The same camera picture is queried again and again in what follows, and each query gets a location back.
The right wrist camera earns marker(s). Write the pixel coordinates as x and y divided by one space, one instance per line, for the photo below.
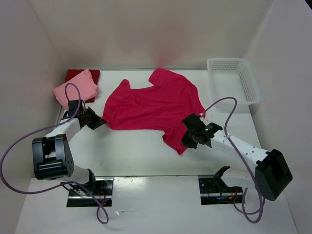
193 123

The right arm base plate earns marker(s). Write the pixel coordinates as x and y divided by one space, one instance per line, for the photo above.
214 191

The dark red t shirt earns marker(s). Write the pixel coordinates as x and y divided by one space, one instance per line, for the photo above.
71 73

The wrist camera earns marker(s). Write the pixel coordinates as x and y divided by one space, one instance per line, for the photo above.
193 123
73 105

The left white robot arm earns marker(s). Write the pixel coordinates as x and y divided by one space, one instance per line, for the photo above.
52 157

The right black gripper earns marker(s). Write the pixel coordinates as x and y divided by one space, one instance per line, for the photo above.
186 143

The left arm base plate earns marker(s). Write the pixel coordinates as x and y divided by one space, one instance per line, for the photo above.
103 191

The pink t shirt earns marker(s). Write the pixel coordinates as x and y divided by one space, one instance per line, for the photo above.
85 85

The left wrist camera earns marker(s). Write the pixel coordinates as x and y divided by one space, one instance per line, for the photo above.
73 105

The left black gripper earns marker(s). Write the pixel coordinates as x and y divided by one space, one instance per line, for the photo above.
98 121

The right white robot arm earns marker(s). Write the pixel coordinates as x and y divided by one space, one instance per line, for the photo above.
269 168

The white plastic basket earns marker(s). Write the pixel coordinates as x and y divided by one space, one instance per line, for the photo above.
233 77

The crimson t shirt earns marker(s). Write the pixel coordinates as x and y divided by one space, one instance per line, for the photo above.
162 107

